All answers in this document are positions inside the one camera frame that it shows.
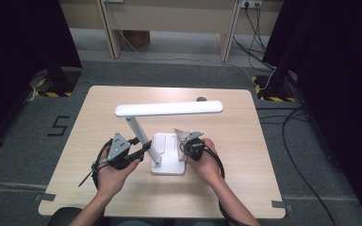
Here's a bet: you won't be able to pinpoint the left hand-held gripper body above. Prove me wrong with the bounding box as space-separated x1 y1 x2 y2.
106 131 142 170

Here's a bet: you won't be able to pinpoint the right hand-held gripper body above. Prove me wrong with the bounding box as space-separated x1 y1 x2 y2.
173 127 206 162

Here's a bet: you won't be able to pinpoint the white desk lamp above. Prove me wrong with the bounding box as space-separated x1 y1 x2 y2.
114 100 224 176

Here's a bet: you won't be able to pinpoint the person's right hand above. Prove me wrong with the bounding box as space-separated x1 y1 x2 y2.
187 137 224 185

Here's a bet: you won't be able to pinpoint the person's left hand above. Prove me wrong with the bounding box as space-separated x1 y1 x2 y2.
96 146 141 201

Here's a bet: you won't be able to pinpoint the grey tape piece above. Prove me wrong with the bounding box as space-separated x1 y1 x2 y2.
34 192 57 202
271 200 294 212

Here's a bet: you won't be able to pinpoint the black chair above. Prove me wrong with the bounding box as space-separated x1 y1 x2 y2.
47 206 83 226

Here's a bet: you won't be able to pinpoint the striped black stand base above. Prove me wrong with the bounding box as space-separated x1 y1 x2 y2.
252 70 298 103
27 67 82 98

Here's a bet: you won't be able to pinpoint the brown cardboard box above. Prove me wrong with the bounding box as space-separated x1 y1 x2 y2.
122 30 151 50

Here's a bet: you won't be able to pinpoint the beige wooden desk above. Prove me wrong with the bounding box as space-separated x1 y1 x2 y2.
59 0 286 63

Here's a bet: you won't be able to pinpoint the dark curtain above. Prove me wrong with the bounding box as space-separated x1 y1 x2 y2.
0 0 83 149
262 0 362 226

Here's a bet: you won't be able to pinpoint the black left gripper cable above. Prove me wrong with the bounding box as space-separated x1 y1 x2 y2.
90 137 114 226

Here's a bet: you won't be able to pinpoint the grey strap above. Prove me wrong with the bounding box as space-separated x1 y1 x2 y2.
77 159 108 188

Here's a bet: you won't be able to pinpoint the white floor cable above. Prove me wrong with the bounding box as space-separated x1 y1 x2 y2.
116 29 277 92

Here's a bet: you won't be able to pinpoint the long black floor cable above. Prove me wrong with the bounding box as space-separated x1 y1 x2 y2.
257 105 338 226

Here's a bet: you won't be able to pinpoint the black plugged cables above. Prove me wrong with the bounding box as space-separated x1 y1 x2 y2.
232 4 276 70

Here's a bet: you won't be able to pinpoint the white wall socket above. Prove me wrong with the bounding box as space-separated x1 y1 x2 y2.
239 0 263 8

